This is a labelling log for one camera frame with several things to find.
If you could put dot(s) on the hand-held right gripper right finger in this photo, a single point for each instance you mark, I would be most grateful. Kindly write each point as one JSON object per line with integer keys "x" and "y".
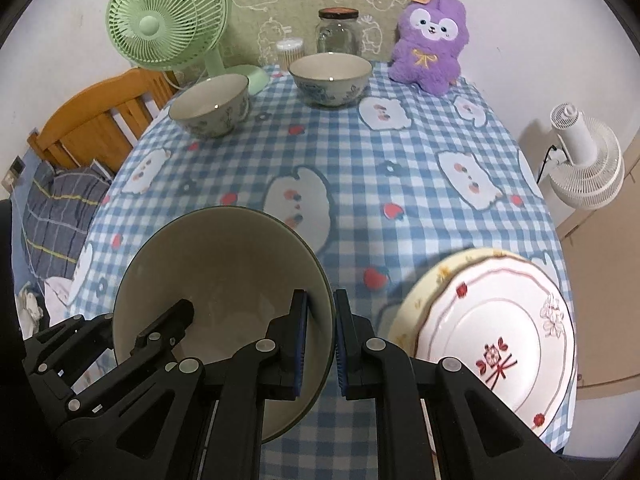
{"x": 341, "y": 350}

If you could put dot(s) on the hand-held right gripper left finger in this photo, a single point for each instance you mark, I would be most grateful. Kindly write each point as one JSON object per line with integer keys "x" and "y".
{"x": 299, "y": 350}

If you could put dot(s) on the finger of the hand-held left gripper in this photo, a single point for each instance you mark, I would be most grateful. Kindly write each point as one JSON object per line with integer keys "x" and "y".
{"x": 165, "y": 325}
{"x": 65, "y": 335}

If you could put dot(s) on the plain cream bowl green rim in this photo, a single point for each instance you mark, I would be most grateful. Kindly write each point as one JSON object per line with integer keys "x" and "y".
{"x": 215, "y": 270}

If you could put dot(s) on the white plate red flower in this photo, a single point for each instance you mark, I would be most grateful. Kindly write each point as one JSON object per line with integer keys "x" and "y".
{"x": 500, "y": 320}

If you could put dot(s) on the floral grey-green bowl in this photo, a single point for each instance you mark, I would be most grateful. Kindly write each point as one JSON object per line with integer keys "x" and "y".
{"x": 210, "y": 100}

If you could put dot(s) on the blue patterned bowl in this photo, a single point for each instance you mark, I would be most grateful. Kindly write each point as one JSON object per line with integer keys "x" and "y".
{"x": 330, "y": 72}

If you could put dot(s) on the white crumpled cloth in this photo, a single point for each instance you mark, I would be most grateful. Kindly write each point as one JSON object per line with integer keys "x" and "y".
{"x": 40, "y": 305}

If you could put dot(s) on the grey plaid pillow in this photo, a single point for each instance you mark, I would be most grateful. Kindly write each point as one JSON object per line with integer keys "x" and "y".
{"x": 60, "y": 210}

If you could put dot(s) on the blue checkered tablecloth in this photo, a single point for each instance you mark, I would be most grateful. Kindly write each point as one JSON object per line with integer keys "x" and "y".
{"x": 375, "y": 160}

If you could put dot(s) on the wooden bed headboard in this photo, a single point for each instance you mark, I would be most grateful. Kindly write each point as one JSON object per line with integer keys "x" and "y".
{"x": 85, "y": 120}

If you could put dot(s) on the cotton swab container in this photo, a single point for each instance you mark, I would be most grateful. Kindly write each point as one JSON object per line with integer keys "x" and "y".
{"x": 290, "y": 55}

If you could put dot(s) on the green desk fan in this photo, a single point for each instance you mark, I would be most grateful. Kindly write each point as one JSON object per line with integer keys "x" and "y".
{"x": 150, "y": 25}

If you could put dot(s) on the purple plush toy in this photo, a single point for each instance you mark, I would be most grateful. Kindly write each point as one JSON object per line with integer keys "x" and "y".
{"x": 425, "y": 60}

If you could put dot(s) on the white floor fan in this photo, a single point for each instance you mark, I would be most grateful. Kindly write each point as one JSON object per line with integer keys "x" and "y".
{"x": 585, "y": 160}

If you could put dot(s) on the glass jar with lid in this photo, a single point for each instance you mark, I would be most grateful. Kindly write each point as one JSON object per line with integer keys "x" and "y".
{"x": 337, "y": 35}

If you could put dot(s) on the beige wall switch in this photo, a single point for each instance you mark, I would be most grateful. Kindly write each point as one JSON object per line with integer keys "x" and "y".
{"x": 14, "y": 172}

